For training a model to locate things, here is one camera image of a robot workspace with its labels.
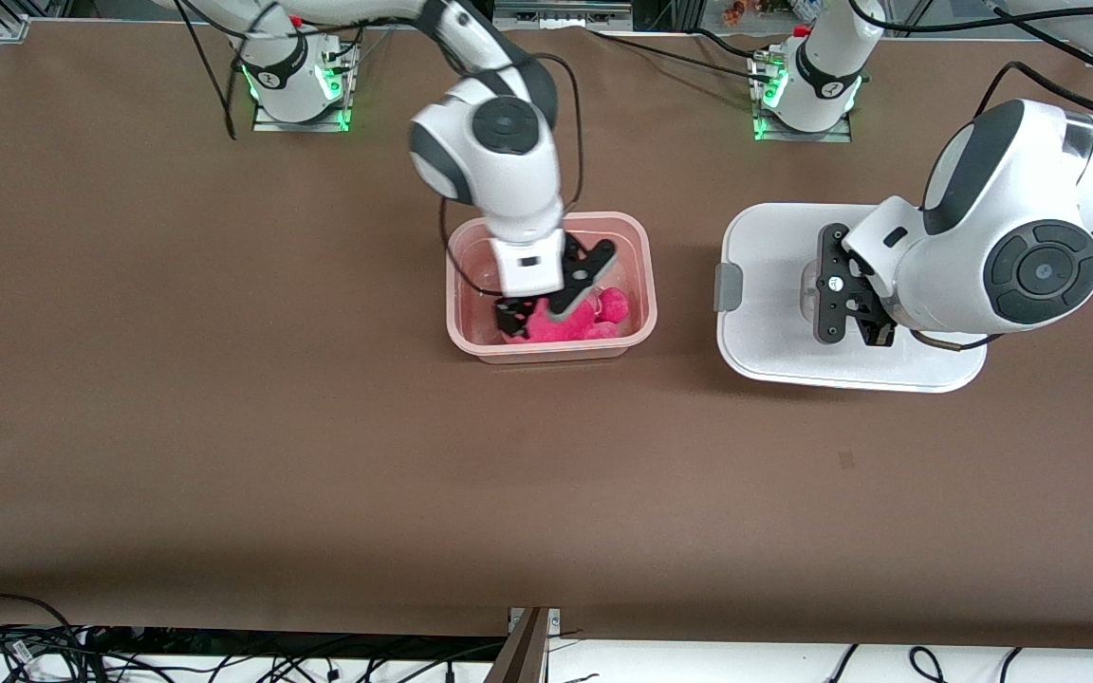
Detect pink plush toy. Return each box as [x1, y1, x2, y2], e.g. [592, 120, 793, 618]
[501, 285, 632, 345]

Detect white box lid grey latches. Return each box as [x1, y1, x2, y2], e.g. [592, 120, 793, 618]
[713, 202, 990, 394]

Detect translucent pink plastic box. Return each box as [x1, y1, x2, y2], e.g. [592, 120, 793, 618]
[444, 212, 658, 365]

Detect paper table cover sheet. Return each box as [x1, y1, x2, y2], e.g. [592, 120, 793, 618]
[0, 21, 1093, 652]

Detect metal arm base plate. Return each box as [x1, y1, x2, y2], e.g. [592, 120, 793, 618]
[252, 43, 354, 134]
[750, 52, 854, 144]

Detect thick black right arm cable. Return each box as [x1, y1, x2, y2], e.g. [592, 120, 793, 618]
[436, 52, 586, 295]

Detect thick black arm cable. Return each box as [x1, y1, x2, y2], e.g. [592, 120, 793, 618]
[436, 52, 586, 295]
[972, 61, 1093, 122]

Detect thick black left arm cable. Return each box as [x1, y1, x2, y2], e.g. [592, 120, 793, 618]
[972, 61, 1093, 122]

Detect black base cable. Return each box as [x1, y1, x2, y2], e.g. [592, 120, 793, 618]
[589, 28, 777, 83]
[687, 27, 768, 62]

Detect grey network switch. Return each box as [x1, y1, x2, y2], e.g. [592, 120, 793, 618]
[492, 0, 634, 30]

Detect small metal bracket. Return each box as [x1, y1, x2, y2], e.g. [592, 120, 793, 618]
[508, 607, 563, 657]

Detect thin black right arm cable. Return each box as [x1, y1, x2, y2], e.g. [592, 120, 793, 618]
[175, 0, 240, 142]

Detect black looped cable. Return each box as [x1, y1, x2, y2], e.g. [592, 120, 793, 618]
[0, 593, 84, 670]

